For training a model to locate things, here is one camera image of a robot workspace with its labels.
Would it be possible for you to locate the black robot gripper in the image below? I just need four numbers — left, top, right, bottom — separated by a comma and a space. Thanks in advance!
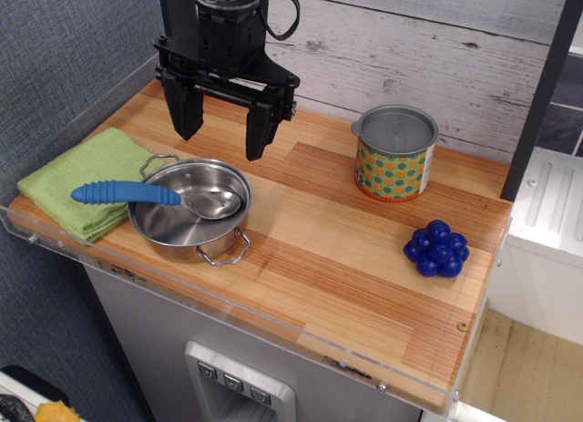
154, 0, 300, 161

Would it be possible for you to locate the blue plastic grape bunch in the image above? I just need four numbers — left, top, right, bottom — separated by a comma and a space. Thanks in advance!
403, 220, 470, 278

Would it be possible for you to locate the green cloth napkin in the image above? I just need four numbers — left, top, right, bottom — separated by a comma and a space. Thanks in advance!
17, 128, 152, 242

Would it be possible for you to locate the stainless steel pot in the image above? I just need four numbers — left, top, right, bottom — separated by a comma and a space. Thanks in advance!
128, 154, 252, 266

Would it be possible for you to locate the patterned tin can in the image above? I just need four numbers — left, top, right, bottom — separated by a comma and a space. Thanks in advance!
351, 105, 438, 202

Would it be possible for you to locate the clear acrylic table guard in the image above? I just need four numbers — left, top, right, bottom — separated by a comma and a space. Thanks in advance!
6, 195, 511, 413

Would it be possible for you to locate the grey toy fridge cabinet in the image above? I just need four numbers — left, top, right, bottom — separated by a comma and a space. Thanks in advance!
87, 267, 422, 421

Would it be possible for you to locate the silver water dispenser panel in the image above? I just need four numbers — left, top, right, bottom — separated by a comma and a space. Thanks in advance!
184, 341, 297, 421

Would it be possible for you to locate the yellow object bottom left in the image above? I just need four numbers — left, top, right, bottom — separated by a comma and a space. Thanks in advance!
34, 401, 81, 422

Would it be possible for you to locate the white black object corner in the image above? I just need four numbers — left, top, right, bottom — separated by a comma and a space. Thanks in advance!
1, 365, 70, 421

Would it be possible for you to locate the blue handled metal spoon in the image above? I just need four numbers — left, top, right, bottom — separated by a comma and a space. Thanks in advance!
70, 180, 241, 221

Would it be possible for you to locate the black vertical post right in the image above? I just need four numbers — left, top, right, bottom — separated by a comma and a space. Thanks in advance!
500, 0, 582, 202

